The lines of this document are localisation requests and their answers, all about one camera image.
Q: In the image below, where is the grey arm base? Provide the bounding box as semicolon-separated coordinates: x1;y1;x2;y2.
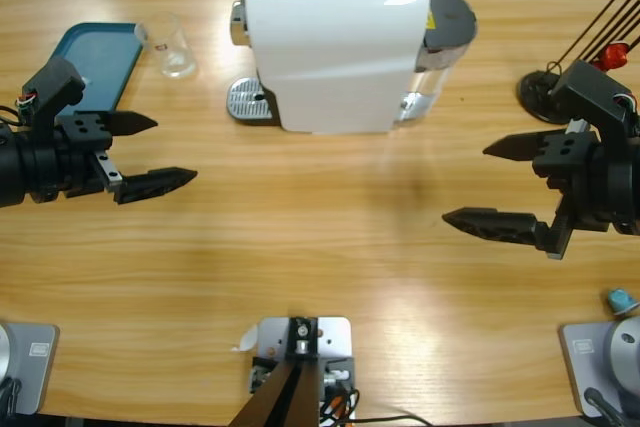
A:
0;321;61;417
558;315;640;419

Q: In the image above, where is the orange cable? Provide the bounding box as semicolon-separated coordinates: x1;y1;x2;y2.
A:
319;391;351;421

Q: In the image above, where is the teal plastic tray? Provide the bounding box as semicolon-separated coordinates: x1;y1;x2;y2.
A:
49;21;147;116

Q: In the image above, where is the white paper tab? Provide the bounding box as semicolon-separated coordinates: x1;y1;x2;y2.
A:
229;324;260;353

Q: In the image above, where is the black base cable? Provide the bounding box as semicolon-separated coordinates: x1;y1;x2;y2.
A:
0;376;24;418
583;386;627;427

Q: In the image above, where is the clear water tank black lid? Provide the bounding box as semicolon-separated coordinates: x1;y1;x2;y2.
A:
413;0;479;123

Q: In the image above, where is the red coffee capsule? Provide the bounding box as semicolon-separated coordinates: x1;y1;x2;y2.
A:
596;41;631;71

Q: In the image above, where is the light blue coffee capsule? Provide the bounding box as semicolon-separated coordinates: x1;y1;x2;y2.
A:
606;288;640;318

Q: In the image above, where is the black capsule holder with rods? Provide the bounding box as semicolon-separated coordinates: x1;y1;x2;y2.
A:
517;0;640;124

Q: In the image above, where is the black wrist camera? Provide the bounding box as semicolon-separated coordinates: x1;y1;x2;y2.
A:
548;59;632;148
22;55;85;131

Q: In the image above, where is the clear glass cup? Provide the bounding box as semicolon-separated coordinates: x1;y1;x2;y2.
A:
134;11;198;79

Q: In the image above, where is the white mount block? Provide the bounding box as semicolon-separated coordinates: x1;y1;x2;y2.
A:
249;315;357;421

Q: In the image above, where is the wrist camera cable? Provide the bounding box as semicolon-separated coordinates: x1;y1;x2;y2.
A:
612;91;640;116
0;91;39;126

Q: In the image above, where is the thin black cable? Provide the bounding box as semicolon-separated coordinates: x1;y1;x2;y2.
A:
344;386;436;427

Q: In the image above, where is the white capsule coffee machine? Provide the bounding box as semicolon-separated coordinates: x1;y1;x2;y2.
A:
227;0;434;137

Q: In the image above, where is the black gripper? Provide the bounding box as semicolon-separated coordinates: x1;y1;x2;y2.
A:
0;111;199;208
442;129;640;261

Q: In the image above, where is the dark camera post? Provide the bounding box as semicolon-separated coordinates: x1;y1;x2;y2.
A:
230;316;321;427

